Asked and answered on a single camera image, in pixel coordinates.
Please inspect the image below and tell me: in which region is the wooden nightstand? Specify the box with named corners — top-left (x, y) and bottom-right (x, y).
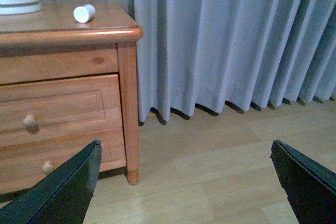
top-left (1, 1), bottom-right (143, 185)

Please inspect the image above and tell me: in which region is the drawer wooden knob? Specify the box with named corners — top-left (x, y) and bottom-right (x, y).
top-left (23, 114), bottom-right (38, 132)
top-left (42, 161), bottom-right (55, 175)

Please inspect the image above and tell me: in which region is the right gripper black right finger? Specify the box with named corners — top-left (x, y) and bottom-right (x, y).
top-left (270, 140), bottom-right (335, 223)

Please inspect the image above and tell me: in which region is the white medicine bottle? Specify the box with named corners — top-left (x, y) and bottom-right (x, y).
top-left (73, 4), bottom-right (96, 23)

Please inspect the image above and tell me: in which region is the grey curtain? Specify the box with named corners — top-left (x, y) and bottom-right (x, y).
top-left (43, 0), bottom-right (335, 122)

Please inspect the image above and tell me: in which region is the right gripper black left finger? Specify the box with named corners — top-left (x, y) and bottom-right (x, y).
top-left (1, 140), bottom-right (102, 223)

